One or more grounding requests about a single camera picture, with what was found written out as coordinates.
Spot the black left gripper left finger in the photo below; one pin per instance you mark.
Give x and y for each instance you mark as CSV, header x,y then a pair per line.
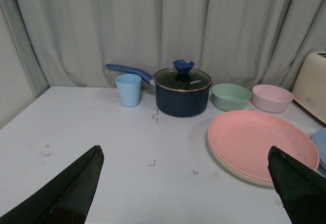
x,y
67,198

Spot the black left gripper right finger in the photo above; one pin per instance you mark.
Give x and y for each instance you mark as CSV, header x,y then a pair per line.
x,y
301,189

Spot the pink plate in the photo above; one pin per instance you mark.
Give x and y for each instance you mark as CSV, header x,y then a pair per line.
x,y
243,138

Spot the beige plate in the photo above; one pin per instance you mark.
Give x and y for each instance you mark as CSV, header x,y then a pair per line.
x,y
237,173

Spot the blue plate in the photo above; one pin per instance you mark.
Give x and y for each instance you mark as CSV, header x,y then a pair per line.
x,y
319,140

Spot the pink bowl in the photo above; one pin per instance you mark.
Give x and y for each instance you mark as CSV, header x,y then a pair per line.
x,y
271,99

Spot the cream toaster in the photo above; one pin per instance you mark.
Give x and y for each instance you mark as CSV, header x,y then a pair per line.
x,y
309,87

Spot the green bowl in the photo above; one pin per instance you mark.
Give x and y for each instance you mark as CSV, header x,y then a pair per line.
x,y
229,97

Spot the light blue cup left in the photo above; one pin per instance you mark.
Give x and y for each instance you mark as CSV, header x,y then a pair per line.
x,y
129,88

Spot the dark blue saucepan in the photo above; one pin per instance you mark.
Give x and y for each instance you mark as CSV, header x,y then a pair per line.
x,y
176,104

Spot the glass pot lid blue knob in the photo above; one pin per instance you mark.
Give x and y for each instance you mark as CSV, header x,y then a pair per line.
x,y
183,77

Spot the grey curtain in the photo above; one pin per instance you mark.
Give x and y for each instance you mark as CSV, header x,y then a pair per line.
x,y
47,43

